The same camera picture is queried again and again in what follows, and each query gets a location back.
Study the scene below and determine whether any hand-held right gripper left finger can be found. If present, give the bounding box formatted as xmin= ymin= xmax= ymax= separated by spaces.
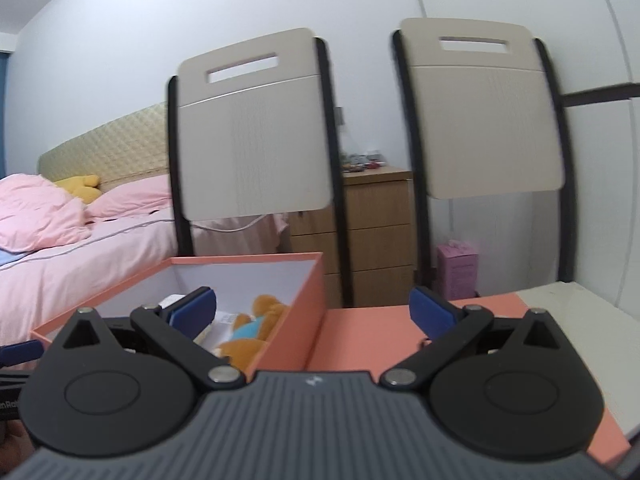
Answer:
xmin=47 ymin=286 xmax=247 ymax=395

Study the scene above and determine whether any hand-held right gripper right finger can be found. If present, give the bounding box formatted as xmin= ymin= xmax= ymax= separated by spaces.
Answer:
xmin=379 ymin=286 xmax=577 ymax=392

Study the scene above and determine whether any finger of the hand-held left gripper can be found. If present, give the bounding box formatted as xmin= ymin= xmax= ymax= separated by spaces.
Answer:
xmin=0 ymin=339 xmax=45 ymax=367

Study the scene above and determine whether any orange cardboard box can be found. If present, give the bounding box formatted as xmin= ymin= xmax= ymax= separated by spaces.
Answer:
xmin=30 ymin=251 xmax=328 ymax=377

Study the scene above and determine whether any white packet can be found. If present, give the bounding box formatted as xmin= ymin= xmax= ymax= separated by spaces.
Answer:
xmin=197 ymin=310 xmax=242 ymax=346

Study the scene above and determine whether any pink carton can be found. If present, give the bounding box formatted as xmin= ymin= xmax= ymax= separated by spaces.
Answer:
xmin=436 ymin=241 xmax=480 ymax=301

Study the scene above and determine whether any orange box lid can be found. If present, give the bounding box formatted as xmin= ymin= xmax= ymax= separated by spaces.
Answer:
xmin=305 ymin=294 xmax=633 ymax=466

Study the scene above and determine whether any orange bear plush toy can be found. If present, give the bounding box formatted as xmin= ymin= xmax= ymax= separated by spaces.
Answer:
xmin=215 ymin=295 xmax=292 ymax=368

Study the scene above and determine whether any bed with pink sheet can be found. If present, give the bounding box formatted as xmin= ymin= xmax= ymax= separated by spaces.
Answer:
xmin=0 ymin=101 xmax=292 ymax=351

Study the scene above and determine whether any wooden drawer cabinet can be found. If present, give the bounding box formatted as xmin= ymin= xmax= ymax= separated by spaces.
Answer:
xmin=287 ymin=166 xmax=417 ymax=308

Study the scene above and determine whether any pink pillow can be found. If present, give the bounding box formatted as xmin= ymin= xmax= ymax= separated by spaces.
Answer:
xmin=82 ymin=174 xmax=174 ymax=222

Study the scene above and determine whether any pink quilt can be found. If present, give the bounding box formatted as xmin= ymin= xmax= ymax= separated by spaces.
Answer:
xmin=0 ymin=173 xmax=94 ymax=254

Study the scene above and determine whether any yellow plush toy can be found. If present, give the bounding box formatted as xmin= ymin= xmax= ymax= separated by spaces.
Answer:
xmin=52 ymin=174 xmax=101 ymax=206

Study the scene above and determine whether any cluster of small trinkets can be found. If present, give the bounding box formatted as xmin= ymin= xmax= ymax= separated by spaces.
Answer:
xmin=341 ymin=150 xmax=387 ymax=173

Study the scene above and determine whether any white cable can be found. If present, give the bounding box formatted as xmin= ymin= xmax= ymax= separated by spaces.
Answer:
xmin=192 ymin=212 xmax=274 ymax=234

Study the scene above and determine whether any beige chair with black frame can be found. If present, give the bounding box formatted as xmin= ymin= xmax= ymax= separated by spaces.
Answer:
xmin=166 ymin=27 xmax=356 ymax=308
xmin=391 ymin=17 xmax=576 ymax=302

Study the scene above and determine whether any dark wall rail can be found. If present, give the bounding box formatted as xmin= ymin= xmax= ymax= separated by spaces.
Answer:
xmin=561 ymin=81 xmax=640 ymax=108

